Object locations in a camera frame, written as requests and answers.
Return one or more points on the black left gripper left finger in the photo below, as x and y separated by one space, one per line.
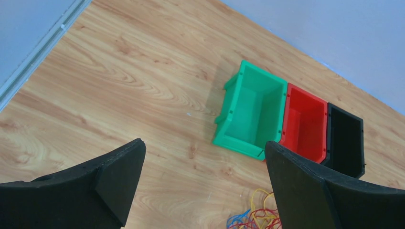
96 194

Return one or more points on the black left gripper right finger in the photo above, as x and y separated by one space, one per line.
311 196

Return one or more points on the black plastic bin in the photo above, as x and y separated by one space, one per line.
344 142

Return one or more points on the red plastic bin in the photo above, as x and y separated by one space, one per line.
304 124

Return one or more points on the green plastic bin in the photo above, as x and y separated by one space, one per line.
252 111

